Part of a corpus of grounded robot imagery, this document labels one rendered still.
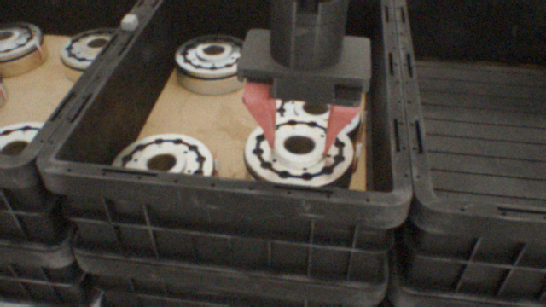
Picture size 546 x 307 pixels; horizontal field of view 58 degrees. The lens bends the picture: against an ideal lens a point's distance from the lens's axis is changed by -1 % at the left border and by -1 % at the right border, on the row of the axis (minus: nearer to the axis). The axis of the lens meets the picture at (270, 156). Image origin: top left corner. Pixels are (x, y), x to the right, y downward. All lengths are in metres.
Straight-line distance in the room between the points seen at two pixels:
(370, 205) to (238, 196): 0.10
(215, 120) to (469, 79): 0.35
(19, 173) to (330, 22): 0.27
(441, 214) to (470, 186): 0.18
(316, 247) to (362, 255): 0.04
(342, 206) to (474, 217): 0.09
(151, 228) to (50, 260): 0.13
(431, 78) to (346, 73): 0.34
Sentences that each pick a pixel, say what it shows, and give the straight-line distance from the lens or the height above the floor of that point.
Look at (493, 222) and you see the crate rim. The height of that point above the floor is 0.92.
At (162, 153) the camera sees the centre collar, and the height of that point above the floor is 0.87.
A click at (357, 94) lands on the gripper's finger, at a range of 0.40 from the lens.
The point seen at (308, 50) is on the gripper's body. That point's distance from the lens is 0.37.
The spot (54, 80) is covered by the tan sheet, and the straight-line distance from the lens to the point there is 0.74.
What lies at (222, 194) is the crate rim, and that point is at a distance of 0.38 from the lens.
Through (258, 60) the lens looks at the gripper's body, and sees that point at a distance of 0.39.
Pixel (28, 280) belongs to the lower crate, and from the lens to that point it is 0.59.
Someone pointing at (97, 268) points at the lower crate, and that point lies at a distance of 0.51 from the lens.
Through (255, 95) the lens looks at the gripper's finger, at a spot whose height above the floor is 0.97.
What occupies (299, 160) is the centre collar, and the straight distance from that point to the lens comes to 0.45.
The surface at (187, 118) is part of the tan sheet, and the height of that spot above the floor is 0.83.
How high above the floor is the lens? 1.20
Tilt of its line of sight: 42 degrees down
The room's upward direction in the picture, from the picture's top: straight up
